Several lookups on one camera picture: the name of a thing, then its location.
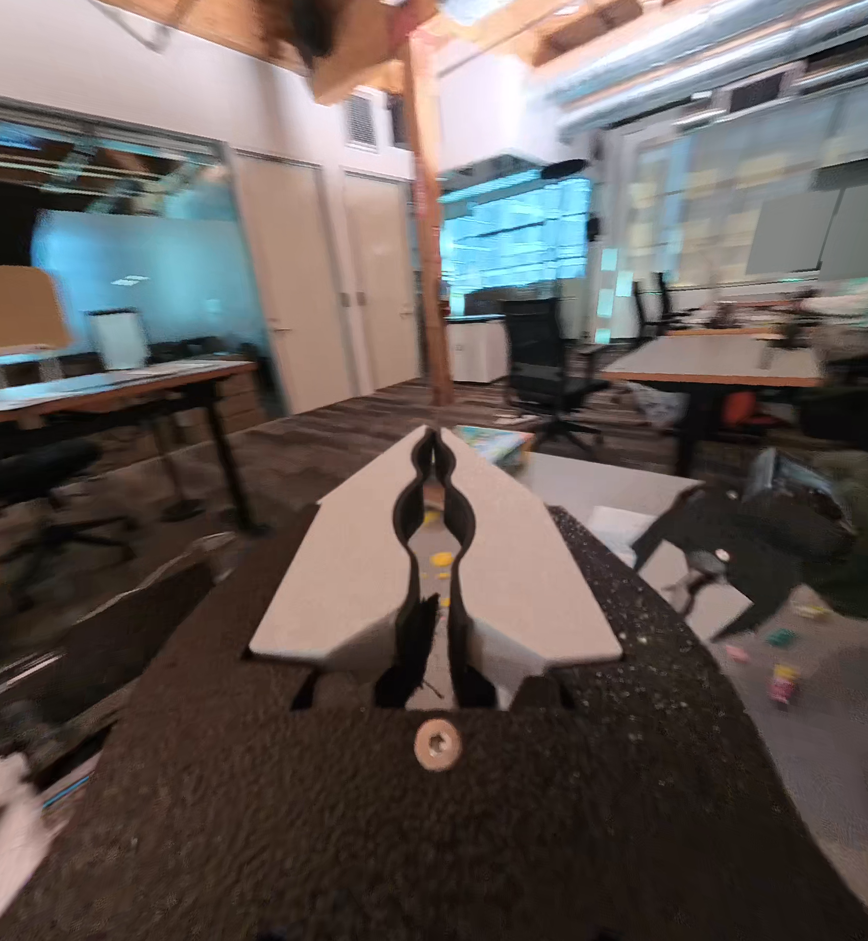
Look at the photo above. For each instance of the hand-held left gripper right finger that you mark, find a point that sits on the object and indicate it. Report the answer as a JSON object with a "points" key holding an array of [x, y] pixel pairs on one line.
{"points": [[529, 581]]}

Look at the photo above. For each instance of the white air purifier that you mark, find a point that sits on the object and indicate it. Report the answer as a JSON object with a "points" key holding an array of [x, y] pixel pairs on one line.
{"points": [[117, 339]]}

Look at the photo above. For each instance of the colourful lego box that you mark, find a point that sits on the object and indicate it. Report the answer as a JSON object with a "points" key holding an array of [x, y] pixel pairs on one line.
{"points": [[500, 443]]}

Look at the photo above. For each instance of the dark chair back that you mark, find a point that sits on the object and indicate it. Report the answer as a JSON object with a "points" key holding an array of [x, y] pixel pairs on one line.
{"points": [[110, 632]]}

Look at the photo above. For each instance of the cardboard box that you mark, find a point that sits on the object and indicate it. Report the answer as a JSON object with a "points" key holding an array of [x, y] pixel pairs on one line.
{"points": [[7, 309]]}

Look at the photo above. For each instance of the small teal lego piece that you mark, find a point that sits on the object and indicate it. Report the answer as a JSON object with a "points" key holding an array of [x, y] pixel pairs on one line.
{"points": [[781, 637]]}

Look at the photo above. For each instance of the pink and yellow lego piece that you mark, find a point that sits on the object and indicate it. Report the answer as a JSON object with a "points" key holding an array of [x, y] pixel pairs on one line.
{"points": [[782, 684]]}

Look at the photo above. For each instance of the white door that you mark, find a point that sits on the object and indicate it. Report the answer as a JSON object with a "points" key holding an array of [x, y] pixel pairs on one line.
{"points": [[382, 279], [298, 279]]}

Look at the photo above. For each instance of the black office chair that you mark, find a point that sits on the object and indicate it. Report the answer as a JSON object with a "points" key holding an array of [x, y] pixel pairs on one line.
{"points": [[548, 367], [658, 305], [29, 478]]}

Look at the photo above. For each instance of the wall air vent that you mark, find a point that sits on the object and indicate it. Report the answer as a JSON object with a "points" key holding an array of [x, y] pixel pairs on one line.
{"points": [[361, 121]]}

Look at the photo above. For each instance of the white cabinet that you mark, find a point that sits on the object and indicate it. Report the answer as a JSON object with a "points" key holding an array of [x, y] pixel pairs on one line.
{"points": [[478, 349]]}

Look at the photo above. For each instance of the crumpled white paper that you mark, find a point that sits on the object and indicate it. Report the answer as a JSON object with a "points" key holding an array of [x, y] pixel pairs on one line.
{"points": [[0, 831]]}

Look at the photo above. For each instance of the white paper sheet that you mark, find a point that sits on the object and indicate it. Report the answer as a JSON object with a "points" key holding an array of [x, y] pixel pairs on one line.
{"points": [[617, 526]]}

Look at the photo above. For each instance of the wooden post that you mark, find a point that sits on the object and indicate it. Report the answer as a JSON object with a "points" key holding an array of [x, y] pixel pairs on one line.
{"points": [[428, 220]]}

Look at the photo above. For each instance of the wooden edged desk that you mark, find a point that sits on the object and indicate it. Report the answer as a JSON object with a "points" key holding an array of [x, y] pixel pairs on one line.
{"points": [[713, 360], [110, 389]]}

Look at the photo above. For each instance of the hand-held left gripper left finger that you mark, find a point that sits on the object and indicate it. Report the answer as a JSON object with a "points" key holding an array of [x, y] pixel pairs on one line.
{"points": [[345, 573]]}

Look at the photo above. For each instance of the silver ceiling ducts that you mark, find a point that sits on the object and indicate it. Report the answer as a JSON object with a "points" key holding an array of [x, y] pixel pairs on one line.
{"points": [[698, 66]]}

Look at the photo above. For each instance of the orange chair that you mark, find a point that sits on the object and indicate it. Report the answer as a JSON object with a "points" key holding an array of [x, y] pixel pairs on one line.
{"points": [[750, 410]]}

